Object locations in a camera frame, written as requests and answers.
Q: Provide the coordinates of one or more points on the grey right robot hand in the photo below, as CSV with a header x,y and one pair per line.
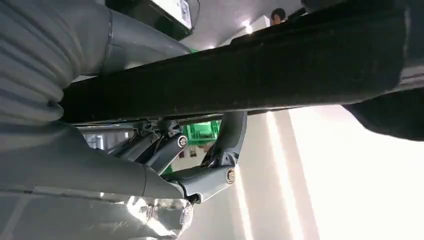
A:
x,y
66,159

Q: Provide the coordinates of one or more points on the black framed screen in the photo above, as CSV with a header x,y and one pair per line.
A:
x,y
149,13

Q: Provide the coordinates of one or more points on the green plastic crate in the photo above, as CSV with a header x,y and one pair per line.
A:
x,y
202,132

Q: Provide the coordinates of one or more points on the grey ribbed right arm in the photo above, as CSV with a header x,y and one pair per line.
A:
x,y
30,49

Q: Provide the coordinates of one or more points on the person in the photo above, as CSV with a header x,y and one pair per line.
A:
x,y
277,16

